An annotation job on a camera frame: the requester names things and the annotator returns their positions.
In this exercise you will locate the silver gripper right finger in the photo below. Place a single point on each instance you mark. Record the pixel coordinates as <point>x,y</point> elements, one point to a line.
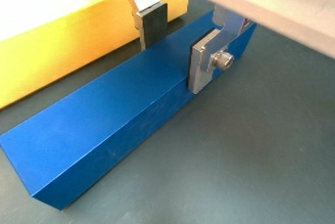
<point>209,52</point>

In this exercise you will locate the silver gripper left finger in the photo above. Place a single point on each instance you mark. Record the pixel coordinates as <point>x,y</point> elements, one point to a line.
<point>150,16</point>

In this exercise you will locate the blue rectangular block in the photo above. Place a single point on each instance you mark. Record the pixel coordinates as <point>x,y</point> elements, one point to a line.
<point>66,147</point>

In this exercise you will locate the yellow slotted board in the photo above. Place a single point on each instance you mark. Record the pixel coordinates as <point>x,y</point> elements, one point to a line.
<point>52,36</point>

